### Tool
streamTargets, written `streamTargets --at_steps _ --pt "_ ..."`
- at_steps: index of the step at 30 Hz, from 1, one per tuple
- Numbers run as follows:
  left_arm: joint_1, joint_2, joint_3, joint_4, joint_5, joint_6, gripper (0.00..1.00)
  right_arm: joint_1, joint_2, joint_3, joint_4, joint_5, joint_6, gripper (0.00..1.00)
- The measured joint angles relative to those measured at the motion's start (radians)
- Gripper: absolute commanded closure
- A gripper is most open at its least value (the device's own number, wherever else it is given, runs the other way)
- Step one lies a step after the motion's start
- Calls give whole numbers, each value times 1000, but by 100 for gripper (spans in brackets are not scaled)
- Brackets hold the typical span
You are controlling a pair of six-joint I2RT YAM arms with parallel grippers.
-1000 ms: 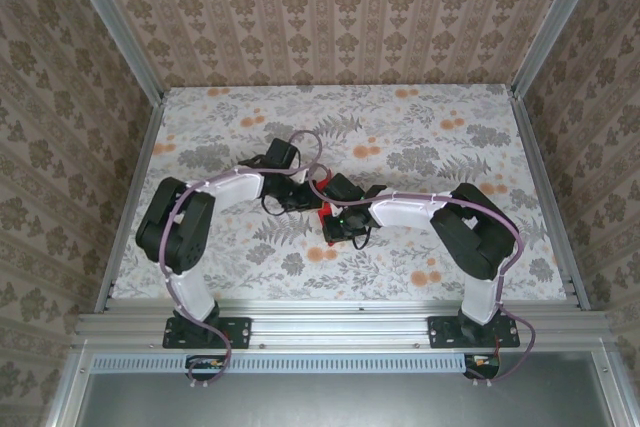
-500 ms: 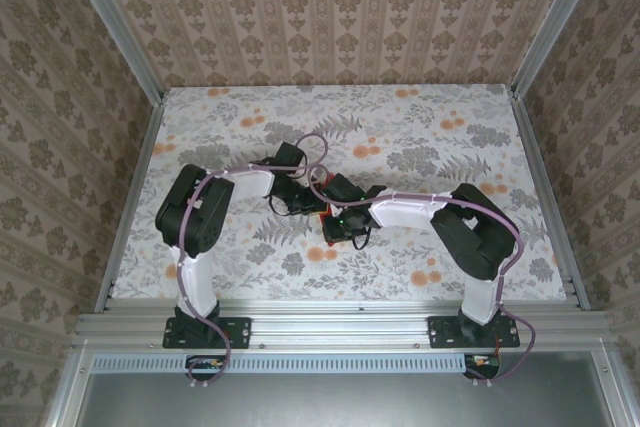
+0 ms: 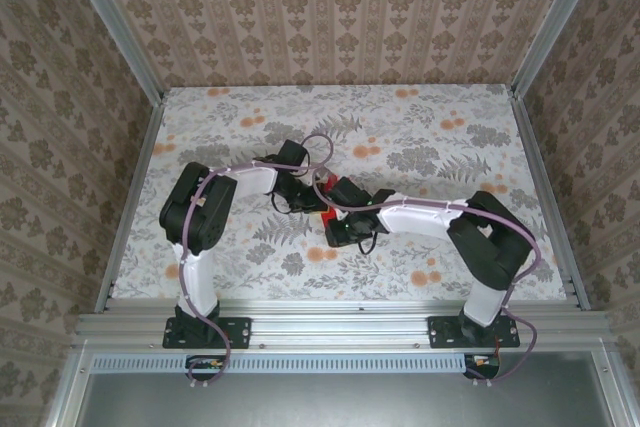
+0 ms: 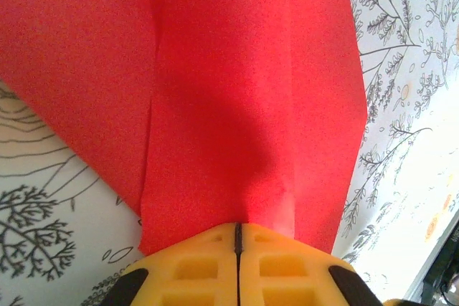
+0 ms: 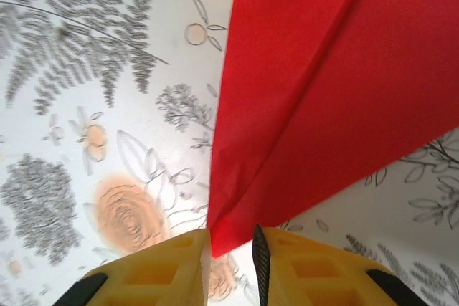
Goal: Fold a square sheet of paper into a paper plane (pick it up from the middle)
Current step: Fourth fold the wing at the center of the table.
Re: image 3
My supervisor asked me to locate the black right gripper wire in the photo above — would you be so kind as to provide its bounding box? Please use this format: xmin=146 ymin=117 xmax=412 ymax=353
xmin=357 ymin=231 xmax=379 ymax=256

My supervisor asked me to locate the aluminium frame post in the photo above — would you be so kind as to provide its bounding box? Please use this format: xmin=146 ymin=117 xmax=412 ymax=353
xmin=510 ymin=0 xmax=609 ymax=98
xmin=63 ymin=0 xmax=167 ymax=104

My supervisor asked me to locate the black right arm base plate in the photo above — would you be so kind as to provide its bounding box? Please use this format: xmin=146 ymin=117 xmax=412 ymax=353
xmin=428 ymin=315 xmax=521 ymax=349

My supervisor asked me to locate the aluminium table side rail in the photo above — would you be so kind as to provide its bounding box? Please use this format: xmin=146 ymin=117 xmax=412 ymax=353
xmin=94 ymin=94 xmax=167 ymax=313
xmin=507 ymin=89 xmax=592 ymax=312

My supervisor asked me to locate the grey metal panel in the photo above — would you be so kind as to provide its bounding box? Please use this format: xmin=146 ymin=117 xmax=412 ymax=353
xmin=74 ymin=371 xmax=621 ymax=427

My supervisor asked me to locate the black connector board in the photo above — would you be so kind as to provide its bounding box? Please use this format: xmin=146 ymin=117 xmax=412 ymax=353
xmin=185 ymin=354 xmax=227 ymax=382
xmin=463 ymin=352 xmax=501 ymax=381

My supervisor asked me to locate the red paper sheet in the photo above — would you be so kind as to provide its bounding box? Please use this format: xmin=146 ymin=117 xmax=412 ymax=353
xmin=319 ymin=175 xmax=352 ymax=229

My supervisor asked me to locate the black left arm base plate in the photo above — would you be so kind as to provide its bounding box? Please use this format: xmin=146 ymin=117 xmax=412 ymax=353
xmin=162 ymin=315 xmax=252 ymax=349

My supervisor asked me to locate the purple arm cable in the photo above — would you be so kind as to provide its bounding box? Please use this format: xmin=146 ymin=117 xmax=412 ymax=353
xmin=179 ymin=133 xmax=335 ymax=391
xmin=312 ymin=179 xmax=544 ymax=388

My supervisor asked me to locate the grey slotted cable duct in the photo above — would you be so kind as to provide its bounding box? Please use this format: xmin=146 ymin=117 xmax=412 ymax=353
xmin=92 ymin=352 xmax=469 ymax=374

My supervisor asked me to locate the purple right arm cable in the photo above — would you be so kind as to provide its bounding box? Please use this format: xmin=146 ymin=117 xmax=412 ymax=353
xmin=312 ymin=179 xmax=544 ymax=388

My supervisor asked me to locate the aluminium frame cross rail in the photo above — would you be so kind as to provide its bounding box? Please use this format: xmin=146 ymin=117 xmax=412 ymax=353
xmin=72 ymin=298 xmax=614 ymax=350

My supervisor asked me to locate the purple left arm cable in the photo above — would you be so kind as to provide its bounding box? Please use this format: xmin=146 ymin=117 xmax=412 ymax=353
xmin=179 ymin=133 xmax=335 ymax=391

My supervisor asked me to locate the floral patterned table cover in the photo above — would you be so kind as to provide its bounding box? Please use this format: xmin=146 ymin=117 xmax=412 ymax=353
xmin=110 ymin=84 xmax=569 ymax=303

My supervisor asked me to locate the black left gripper wire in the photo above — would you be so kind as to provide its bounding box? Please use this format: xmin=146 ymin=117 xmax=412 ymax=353
xmin=271 ymin=191 xmax=301 ymax=216

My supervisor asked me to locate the black gripper wire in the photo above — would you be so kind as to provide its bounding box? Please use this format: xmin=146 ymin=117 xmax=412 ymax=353
xmin=357 ymin=231 xmax=379 ymax=256
xmin=271 ymin=191 xmax=301 ymax=216

